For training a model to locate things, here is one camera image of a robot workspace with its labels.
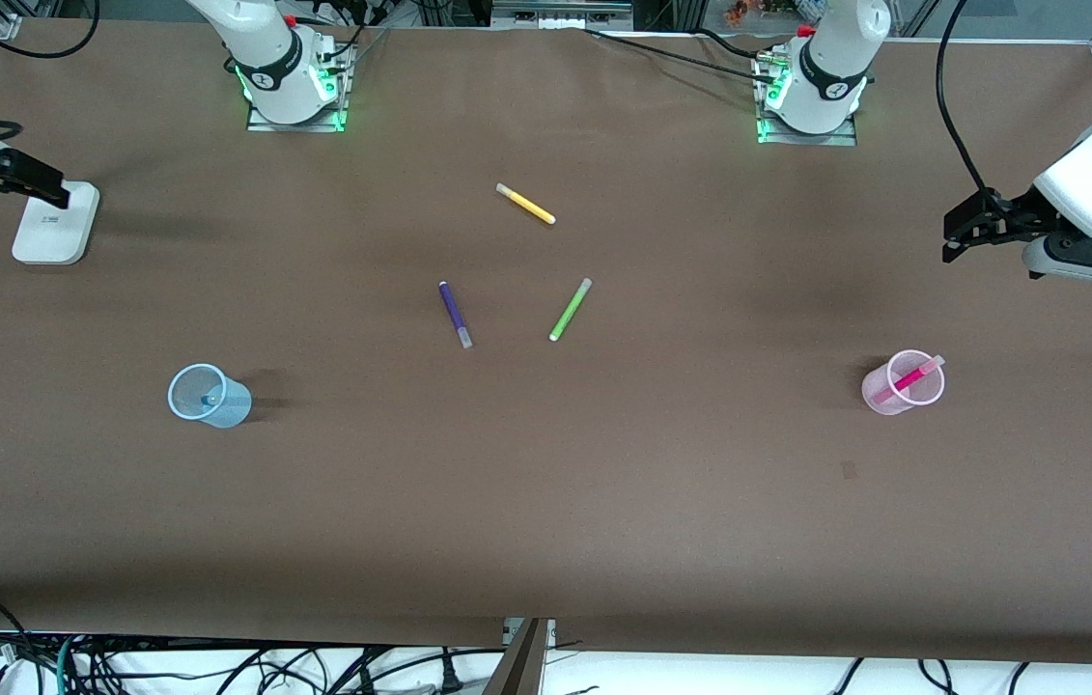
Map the pink marker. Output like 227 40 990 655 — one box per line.
878 354 947 403

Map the white stand base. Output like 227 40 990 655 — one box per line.
12 179 101 266

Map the translucent pink plastic cup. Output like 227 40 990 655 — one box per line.
861 348 947 416

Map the translucent blue plastic cup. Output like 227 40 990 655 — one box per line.
167 363 253 430

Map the green marker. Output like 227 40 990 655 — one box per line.
548 278 594 343

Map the purple marker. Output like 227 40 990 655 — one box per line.
438 281 474 350

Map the yellow marker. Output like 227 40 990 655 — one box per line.
495 182 557 226

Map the silver metal box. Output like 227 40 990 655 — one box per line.
491 0 634 31

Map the brown table cover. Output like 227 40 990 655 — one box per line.
0 19 1092 667

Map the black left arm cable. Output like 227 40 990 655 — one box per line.
936 0 1002 209

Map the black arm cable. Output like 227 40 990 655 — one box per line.
0 0 100 143
936 0 1002 209

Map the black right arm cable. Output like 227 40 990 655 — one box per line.
0 0 100 143

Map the black cable on table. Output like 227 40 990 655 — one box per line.
584 26 783 86

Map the teal cable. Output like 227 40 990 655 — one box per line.
55 632 83 695

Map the wooden post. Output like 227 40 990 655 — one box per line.
483 618 552 695

